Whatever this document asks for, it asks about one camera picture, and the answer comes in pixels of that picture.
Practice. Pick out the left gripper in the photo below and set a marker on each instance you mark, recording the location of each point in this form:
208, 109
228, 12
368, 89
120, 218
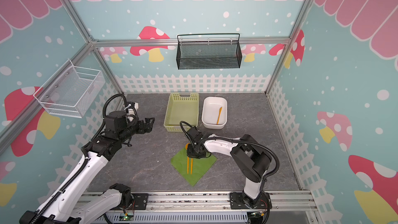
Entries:
148, 128

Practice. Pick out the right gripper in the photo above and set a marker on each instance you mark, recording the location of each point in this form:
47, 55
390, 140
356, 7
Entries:
194, 153

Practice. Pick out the orange plastic spoon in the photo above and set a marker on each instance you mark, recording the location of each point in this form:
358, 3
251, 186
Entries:
188, 159

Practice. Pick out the orange plastic fork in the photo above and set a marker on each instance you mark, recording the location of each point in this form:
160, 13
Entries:
191, 166

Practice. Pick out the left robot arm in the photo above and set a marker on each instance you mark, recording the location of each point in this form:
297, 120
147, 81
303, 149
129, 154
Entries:
120, 123

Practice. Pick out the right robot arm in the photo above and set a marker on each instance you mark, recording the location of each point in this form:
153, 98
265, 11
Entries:
255, 161

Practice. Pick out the green paper napkin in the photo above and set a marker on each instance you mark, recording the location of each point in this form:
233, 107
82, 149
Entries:
200, 166

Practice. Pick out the green perforated plastic basket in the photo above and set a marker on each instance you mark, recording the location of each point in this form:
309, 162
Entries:
181, 107

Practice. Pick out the white plastic tub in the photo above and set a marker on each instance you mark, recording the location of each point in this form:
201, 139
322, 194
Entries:
210, 112

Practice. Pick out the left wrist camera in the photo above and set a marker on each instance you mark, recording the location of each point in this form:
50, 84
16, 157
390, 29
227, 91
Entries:
131, 110

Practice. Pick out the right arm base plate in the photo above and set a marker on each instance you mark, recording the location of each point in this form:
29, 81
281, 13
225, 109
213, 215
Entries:
238, 200

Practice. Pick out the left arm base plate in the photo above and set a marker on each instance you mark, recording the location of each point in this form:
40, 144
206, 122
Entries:
136, 201

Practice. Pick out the white wire mesh basket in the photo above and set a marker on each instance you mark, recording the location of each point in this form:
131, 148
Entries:
70, 91

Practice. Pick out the black wire mesh basket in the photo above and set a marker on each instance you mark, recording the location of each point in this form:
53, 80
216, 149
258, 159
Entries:
209, 51

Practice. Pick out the aluminium mounting rail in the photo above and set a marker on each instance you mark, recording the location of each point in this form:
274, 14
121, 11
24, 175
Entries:
196, 207

